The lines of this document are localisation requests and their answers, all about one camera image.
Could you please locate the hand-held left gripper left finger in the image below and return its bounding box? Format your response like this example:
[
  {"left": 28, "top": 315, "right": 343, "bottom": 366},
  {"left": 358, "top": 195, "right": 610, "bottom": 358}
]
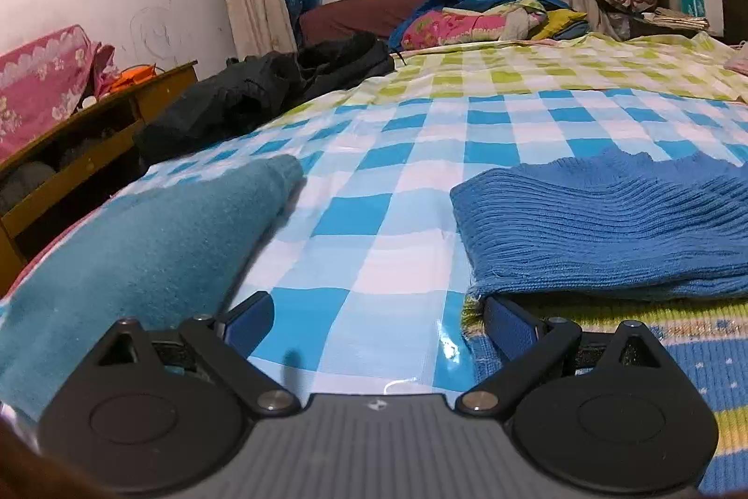
[{"left": 87, "top": 291, "right": 300, "bottom": 416}]

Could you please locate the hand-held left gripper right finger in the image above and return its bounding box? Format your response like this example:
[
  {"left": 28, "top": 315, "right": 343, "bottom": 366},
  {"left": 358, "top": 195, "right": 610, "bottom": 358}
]
[{"left": 456, "top": 296, "right": 673, "bottom": 418}]

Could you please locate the blue ribbed knit sweater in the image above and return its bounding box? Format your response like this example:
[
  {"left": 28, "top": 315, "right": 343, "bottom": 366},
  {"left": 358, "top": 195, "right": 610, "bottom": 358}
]
[{"left": 450, "top": 148, "right": 748, "bottom": 301}]

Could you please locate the teal fleece sweater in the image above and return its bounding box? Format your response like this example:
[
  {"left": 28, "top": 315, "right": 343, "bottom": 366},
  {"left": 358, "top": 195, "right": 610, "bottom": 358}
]
[{"left": 0, "top": 154, "right": 305, "bottom": 421}]

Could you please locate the striped multicolour knit garment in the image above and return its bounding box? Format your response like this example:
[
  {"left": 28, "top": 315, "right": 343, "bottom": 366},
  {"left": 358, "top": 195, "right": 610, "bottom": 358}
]
[{"left": 461, "top": 294, "right": 748, "bottom": 477}]

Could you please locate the black jacket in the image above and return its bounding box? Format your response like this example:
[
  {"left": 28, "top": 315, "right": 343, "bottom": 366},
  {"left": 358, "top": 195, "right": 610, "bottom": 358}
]
[{"left": 133, "top": 31, "right": 395, "bottom": 166}]

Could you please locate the wooden desk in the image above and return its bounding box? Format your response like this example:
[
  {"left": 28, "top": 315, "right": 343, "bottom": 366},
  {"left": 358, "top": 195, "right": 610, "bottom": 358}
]
[{"left": 0, "top": 60, "right": 200, "bottom": 281}]

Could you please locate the orange object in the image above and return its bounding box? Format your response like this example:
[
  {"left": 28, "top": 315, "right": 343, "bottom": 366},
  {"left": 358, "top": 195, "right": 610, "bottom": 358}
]
[{"left": 108, "top": 63, "right": 158, "bottom": 94}]

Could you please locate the pale grey cloth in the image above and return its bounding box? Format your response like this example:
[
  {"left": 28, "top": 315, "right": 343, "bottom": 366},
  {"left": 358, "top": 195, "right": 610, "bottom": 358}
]
[{"left": 505, "top": 5, "right": 547, "bottom": 38}]

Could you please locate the pink floral quilt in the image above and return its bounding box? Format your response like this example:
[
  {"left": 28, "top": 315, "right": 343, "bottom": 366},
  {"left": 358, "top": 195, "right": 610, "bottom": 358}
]
[{"left": 400, "top": 8, "right": 515, "bottom": 50}]

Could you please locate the yellow cloth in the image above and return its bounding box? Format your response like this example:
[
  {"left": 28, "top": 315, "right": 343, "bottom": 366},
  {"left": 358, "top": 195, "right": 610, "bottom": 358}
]
[{"left": 529, "top": 8, "right": 588, "bottom": 41}]

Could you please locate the pink floral cloth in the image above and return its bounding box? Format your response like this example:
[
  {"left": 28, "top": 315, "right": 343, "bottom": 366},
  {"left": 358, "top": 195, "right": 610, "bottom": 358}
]
[{"left": 0, "top": 24, "right": 118, "bottom": 164}]

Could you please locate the maroon sofa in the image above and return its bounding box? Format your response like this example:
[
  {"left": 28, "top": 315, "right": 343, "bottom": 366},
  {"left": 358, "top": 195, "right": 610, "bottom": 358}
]
[{"left": 298, "top": 0, "right": 556, "bottom": 47}]

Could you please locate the stack of papers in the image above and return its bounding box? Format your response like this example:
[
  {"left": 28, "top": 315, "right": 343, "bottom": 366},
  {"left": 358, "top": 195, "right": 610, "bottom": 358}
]
[{"left": 643, "top": 6, "right": 711, "bottom": 32}]

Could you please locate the pink pillow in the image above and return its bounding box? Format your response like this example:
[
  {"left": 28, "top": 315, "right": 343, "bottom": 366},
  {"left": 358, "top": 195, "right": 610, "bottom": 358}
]
[{"left": 725, "top": 40, "right": 748, "bottom": 76}]

